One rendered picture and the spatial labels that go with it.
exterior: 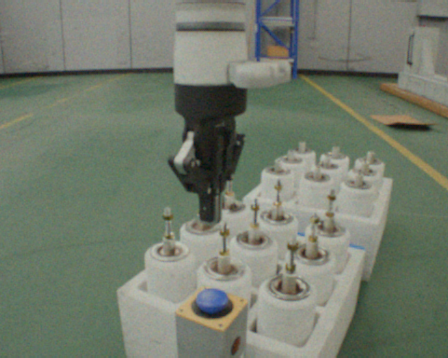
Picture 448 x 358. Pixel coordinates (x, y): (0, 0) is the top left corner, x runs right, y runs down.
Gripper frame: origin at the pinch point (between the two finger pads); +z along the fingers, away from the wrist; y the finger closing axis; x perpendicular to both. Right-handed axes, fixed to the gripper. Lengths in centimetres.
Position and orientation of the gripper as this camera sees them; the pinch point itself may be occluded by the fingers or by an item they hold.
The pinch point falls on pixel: (210, 208)
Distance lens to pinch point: 46.2
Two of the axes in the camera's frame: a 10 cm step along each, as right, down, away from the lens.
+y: -4.9, 2.9, -8.2
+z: 0.0, 9.4, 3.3
